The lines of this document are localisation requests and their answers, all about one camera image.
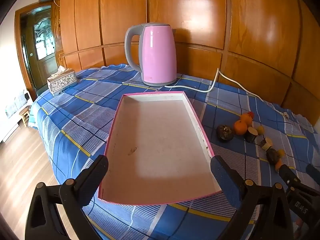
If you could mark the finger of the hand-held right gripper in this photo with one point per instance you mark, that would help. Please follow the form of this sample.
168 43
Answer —
287 176
313 171

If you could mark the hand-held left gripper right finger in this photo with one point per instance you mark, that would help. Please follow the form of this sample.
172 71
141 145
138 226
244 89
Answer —
221 172

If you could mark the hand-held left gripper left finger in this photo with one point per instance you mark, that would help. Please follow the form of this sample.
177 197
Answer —
97 172

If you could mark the small orange kumquat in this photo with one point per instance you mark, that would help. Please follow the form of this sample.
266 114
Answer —
281 153

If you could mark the small dark brown fruit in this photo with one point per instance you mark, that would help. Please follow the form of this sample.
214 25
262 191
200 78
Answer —
272 156

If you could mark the small purple-skinned cut piece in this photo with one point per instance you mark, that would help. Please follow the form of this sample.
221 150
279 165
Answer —
265 144

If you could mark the large dark brown fruit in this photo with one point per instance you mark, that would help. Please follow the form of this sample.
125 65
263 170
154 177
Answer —
225 133

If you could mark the large purple-skinned cut piece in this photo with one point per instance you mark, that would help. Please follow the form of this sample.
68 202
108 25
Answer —
250 136

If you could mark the orange mandarin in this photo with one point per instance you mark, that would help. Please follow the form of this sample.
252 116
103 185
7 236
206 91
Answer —
246 118
240 128

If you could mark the small yellow round fruit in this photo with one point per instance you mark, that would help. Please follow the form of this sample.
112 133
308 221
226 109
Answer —
260 130

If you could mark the small red tomato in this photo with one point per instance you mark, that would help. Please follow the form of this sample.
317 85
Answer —
251 114

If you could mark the pink shallow cardboard box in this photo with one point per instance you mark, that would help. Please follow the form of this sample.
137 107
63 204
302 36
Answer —
160 142

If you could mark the blue plaid tablecloth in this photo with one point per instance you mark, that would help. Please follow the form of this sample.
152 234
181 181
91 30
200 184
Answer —
75 120

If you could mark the small wooden stool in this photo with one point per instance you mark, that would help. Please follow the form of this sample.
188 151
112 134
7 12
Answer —
25 113

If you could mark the patterned tissue box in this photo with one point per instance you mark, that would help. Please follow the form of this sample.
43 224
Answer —
62 81

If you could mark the wooden glazed door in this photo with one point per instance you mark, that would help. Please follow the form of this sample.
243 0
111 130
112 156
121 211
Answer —
45 65

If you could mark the pink electric kettle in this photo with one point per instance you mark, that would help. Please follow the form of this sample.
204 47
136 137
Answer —
157 55

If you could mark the wooden panelled wardrobe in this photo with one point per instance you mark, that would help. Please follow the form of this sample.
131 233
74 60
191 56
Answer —
200 12

